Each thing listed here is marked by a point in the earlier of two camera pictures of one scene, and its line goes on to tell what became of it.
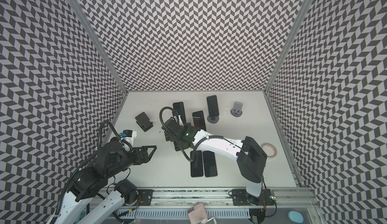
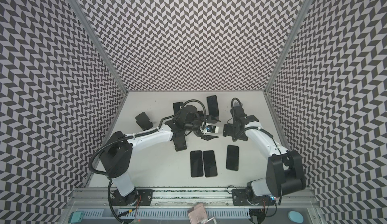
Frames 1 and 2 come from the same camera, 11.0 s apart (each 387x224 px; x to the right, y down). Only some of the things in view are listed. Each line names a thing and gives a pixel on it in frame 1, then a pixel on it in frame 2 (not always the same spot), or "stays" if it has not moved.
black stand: x=178 y=146 stays
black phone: x=209 y=164 stays
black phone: x=196 y=166 stays
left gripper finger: x=146 y=157 to x=208 y=137
